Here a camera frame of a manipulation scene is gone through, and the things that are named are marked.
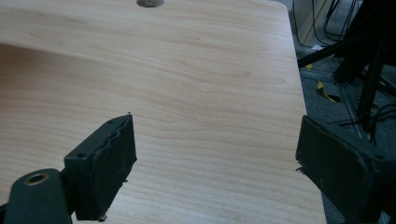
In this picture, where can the small yellow tape scrap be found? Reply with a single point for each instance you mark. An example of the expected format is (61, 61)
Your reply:
(309, 66)

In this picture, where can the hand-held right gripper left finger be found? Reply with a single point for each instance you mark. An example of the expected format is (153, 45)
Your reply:
(102, 168)

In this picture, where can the yellow tape strip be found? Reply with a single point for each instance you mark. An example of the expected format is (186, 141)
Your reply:
(323, 91)

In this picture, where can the black metal stand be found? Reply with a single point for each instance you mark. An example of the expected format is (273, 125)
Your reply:
(370, 62)

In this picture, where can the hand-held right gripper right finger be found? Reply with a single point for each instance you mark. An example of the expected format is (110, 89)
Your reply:
(339, 168)

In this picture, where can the white paper scrap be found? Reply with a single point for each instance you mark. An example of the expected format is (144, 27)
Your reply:
(317, 47)

